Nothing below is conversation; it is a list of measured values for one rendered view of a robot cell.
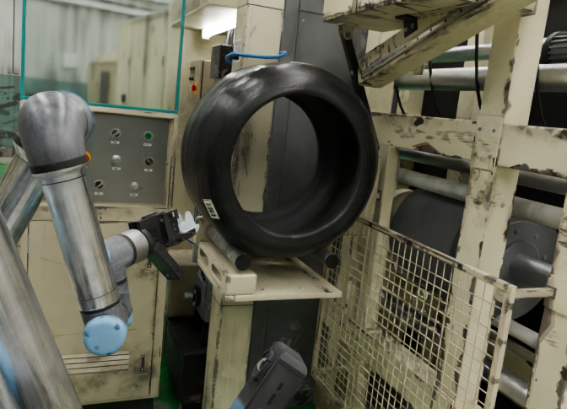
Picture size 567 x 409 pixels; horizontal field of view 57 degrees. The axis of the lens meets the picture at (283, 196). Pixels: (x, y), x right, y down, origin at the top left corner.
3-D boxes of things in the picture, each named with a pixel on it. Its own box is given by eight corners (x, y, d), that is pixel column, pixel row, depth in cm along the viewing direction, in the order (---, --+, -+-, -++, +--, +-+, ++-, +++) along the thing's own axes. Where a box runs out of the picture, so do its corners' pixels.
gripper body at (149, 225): (180, 207, 127) (144, 221, 116) (188, 242, 128) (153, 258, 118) (156, 211, 131) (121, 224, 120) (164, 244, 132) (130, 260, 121)
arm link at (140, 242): (140, 266, 114) (115, 267, 118) (154, 258, 118) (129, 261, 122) (132, 232, 113) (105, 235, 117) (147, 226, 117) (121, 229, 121)
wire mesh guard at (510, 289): (310, 374, 211) (331, 203, 199) (314, 374, 211) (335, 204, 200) (461, 558, 129) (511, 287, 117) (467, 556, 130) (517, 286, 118)
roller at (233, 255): (218, 237, 180) (206, 238, 178) (219, 224, 179) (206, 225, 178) (251, 270, 148) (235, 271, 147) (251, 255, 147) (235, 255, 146)
